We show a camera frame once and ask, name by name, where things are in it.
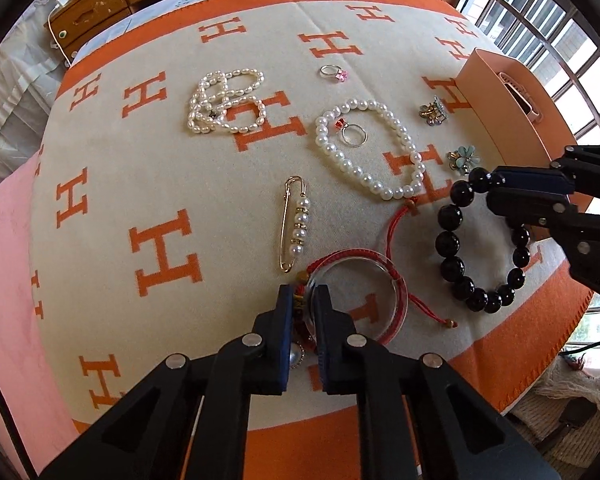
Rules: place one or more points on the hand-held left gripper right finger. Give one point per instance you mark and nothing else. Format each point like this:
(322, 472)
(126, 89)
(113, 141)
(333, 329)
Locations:
(322, 340)

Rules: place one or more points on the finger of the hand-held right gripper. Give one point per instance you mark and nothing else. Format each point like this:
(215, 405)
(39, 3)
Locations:
(535, 178)
(525, 205)

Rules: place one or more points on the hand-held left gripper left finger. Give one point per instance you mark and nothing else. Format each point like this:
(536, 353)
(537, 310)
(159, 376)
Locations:
(281, 340)

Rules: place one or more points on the clear plastic bangle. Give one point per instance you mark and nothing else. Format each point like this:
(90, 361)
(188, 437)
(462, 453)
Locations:
(401, 310)

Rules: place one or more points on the pink storage box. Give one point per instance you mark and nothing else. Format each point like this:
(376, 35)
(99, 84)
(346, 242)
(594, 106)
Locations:
(485, 90)

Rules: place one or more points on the crystal cluster brooch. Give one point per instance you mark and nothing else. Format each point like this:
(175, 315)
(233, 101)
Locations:
(432, 111)

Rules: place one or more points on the round pearl brooch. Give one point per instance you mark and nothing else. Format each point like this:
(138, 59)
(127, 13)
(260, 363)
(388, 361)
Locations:
(296, 355)

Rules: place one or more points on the pale blue flower brooch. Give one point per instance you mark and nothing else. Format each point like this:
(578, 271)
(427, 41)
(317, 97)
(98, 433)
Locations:
(464, 156)

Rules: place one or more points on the white fringed rug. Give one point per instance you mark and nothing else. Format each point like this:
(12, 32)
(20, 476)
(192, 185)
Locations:
(570, 385)

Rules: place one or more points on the gold pearl safety pin brooch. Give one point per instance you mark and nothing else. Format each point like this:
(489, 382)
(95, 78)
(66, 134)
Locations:
(300, 220)

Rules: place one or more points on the window grille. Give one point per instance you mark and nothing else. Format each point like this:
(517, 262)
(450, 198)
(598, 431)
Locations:
(545, 15)

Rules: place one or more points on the orange and beige patterned blanket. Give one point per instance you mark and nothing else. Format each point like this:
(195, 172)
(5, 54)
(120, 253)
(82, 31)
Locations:
(180, 170)

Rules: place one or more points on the pink bedsheet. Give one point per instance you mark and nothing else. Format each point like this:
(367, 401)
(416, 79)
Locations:
(10, 285)

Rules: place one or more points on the lace covered piano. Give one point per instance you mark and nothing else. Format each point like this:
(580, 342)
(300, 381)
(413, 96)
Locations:
(10, 95)

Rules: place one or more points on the wooden desk with drawers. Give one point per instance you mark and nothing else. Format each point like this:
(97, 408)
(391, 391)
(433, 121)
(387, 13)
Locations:
(95, 10)

